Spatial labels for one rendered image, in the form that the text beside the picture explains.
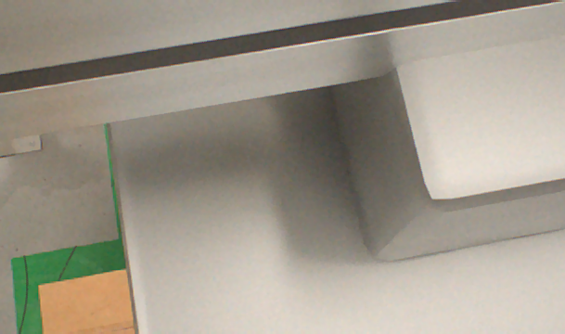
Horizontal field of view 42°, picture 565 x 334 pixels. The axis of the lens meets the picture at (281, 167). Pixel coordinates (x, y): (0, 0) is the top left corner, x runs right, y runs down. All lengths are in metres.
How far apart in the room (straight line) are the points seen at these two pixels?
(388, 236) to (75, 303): 2.47
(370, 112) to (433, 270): 0.07
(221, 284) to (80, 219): 3.03
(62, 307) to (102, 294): 0.14
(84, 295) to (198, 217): 2.41
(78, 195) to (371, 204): 3.10
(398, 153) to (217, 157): 0.09
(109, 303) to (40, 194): 0.86
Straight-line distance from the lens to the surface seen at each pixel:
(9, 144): 3.40
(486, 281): 0.23
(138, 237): 0.23
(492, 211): 0.16
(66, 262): 3.23
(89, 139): 3.33
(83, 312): 2.63
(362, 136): 0.19
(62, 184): 3.30
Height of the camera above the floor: 3.09
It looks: 75 degrees down
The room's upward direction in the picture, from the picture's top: 6 degrees clockwise
